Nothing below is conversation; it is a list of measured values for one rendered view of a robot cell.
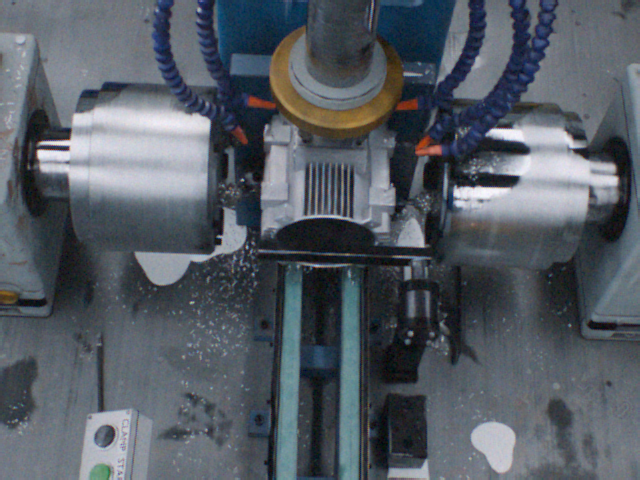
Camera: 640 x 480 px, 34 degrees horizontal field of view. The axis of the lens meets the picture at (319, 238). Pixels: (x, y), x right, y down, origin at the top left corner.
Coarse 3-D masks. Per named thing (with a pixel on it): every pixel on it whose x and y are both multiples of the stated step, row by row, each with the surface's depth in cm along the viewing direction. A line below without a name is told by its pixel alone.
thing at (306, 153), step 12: (300, 144) 146; (312, 144) 150; (324, 144) 150; (336, 144) 150; (348, 144) 150; (300, 156) 148; (312, 156) 148; (324, 156) 148; (336, 156) 147; (348, 156) 147; (360, 156) 147; (300, 168) 151; (312, 168) 150; (360, 168) 150
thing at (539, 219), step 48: (432, 144) 155; (480, 144) 145; (528, 144) 145; (576, 144) 147; (432, 192) 152; (480, 192) 144; (528, 192) 144; (576, 192) 146; (432, 240) 156; (480, 240) 148; (528, 240) 148; (576, 240) 149
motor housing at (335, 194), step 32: (384, 128) 159; (288, 160) 154; (384, 160) 155; (288, 192) 151; (320, 192) 148; (352, 192) 149; (288, 224) 160; (320, 224) 163; (352, 224) 162; (384, 224) 151
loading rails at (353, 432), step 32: (288, 288) 160; (352, 288) 161; (256, 320) 168; (288, 320) 158; (352, 320) 158; (288, 352) 155; (320, 352) 164; (352, 352) 156; (288, 384) 153; (352, 384) 154; (256, 416) 160; (288, 416) 151; (352, 416) 151; (288, 448) 149; (352, 448) 149
